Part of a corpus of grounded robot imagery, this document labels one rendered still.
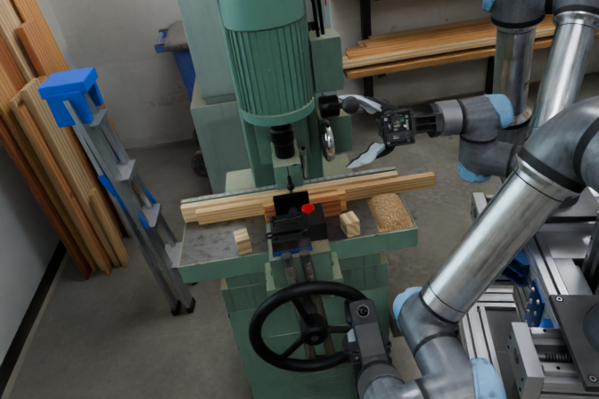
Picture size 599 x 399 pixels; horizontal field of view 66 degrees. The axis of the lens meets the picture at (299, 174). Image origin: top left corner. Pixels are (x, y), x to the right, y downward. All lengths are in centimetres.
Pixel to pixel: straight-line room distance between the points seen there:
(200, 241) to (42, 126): 127
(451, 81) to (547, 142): 329
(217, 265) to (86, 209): 144
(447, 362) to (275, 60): 65
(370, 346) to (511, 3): 79
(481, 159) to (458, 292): 39
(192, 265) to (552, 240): 99
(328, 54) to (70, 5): 253
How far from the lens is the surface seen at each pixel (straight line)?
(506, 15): 119
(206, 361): 214
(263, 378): 153
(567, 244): 149
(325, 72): 129
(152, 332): 233
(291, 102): 104
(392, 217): 118
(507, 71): 128
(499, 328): 191
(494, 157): 106
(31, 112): 233
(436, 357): 76
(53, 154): 240
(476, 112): 101
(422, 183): 131
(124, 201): 195
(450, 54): 334
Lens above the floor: 167
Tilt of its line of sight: 33 degrees down
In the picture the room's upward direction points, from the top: 8 degrees counter-clockwise
